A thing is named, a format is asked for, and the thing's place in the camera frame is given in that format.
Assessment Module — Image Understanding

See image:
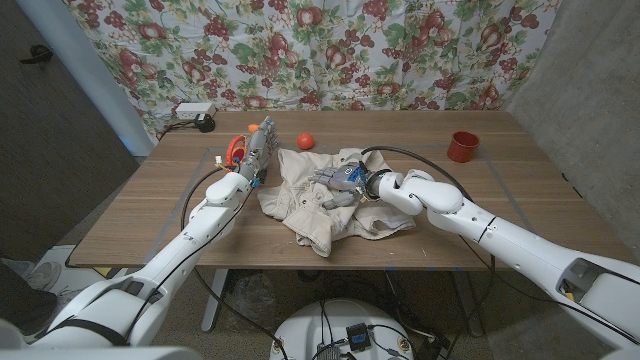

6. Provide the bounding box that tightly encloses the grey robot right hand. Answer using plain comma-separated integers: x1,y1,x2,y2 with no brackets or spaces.
308,161,373,211

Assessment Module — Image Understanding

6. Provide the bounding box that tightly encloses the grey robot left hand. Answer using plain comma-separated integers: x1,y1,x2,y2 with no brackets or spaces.
237,116,280,186

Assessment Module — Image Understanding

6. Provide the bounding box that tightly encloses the beige button jacket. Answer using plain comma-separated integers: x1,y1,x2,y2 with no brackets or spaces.
256,147,417,259

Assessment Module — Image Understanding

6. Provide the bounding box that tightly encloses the red cup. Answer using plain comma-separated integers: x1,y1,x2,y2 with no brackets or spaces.
447,130,481,164

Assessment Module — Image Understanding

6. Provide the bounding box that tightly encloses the black plug adapter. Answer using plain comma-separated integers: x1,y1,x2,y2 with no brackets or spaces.
193,113,217,134

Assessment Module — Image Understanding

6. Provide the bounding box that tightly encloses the white power strip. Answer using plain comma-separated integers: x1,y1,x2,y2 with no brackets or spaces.
174,102,217,120

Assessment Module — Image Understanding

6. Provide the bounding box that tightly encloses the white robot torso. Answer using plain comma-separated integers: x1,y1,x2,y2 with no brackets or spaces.
269,298,415,360

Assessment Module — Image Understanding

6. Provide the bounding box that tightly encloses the white table leg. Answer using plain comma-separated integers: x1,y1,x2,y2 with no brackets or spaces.
201,268,230,333

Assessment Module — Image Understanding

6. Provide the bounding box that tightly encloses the black box on torso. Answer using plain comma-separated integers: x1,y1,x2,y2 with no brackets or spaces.
346,322,372,352

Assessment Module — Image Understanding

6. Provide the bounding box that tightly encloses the grey table leg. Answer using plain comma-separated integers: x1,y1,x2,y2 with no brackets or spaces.
452,269,484,338

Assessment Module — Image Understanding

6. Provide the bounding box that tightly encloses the pale round pillar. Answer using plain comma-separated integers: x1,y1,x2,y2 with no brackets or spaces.
14,0,155,157

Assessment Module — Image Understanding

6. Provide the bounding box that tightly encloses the person in dark trousers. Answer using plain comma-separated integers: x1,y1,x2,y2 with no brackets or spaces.
0,262,57,336

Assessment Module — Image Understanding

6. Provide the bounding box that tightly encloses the orange plastic ring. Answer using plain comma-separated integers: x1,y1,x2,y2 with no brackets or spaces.
224,134,249,169

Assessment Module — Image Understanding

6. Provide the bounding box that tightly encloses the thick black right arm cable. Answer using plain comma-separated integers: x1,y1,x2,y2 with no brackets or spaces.
360,144,497,321

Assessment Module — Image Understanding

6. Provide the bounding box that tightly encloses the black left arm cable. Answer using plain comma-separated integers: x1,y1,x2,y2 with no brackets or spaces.
124,167,294,360

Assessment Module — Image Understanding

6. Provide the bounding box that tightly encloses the black wall hook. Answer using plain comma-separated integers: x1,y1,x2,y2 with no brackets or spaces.
19,44,54,65

